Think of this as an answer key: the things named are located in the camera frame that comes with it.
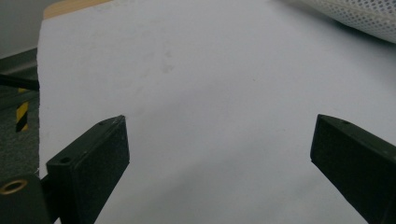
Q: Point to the beige mesh laundry bag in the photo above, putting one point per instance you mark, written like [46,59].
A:
[367,15]

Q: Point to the wooden table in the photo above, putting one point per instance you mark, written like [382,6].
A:
[68,7]

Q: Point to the white cloth sheet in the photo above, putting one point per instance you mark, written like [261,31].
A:
[202,87]

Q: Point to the yellow black tape strip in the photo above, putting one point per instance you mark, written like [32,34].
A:
[21,115]

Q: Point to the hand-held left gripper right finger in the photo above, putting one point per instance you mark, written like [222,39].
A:
[358,161]

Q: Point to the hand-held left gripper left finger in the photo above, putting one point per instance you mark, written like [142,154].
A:
[90,165]

